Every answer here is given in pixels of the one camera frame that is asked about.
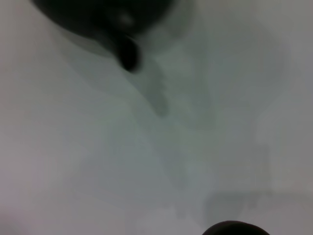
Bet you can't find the black round teapot with handle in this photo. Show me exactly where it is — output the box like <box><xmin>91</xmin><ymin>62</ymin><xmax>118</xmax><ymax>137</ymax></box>
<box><xmin>30</xmin><ymin>0</ymin><xmax>189</xmax><ymax>73</ymax></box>

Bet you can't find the small dark brown teacup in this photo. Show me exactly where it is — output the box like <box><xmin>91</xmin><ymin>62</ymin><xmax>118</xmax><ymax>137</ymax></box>
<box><xmin>201</xmin><ymin>220</ymin><xmax>271</xmax><ymax>235</ymax></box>

